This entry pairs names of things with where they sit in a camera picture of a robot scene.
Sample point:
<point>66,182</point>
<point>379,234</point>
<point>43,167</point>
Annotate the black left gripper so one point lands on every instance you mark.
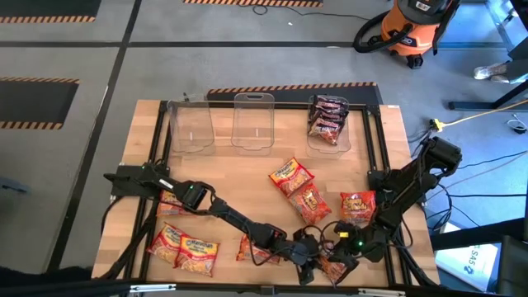
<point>305,251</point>

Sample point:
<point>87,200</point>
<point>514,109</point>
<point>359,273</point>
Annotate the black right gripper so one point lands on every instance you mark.
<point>352,245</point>

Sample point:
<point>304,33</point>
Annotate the orange Saucy Noods noodle pack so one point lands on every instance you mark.
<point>358,206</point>
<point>310,204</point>
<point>169,205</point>
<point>247,251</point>

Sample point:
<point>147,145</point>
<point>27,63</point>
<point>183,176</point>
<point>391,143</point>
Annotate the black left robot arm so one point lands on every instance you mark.
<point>231,214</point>

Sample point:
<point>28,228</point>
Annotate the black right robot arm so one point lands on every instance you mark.
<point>412,177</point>

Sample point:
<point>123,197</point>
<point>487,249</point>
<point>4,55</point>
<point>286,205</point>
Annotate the clear plastic bin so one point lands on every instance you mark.
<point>253,128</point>
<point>342,146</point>
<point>191,132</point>

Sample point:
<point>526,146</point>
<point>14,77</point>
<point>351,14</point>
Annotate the white printed cardboard box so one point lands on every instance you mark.
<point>466,264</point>

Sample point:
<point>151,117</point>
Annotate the black metal beam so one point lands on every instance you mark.
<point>474,236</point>

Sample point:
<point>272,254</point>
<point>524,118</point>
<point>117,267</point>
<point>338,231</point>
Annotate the black hazard-striped floor mat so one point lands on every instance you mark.
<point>33,103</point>
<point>41,8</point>
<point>247,3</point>
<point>363,95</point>

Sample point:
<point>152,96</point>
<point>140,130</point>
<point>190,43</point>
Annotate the dark grey cabinet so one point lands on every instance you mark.
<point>513,268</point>

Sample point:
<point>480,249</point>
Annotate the black stand foot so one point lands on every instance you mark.
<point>470,106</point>

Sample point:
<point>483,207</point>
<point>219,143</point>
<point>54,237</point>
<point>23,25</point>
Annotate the person's foot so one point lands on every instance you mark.
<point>488,71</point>

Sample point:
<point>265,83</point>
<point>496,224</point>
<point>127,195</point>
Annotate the orange shop vacuum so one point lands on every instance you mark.
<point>408,29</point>

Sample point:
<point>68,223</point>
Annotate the person's leg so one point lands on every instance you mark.
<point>517,70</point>

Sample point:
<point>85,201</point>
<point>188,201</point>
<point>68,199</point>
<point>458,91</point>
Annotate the dark grey floor object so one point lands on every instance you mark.
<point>12,185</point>

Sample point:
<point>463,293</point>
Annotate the silver metal bracket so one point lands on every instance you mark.
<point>381,292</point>
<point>152,288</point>

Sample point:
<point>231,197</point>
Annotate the black aluminium table frame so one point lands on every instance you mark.
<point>288,107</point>

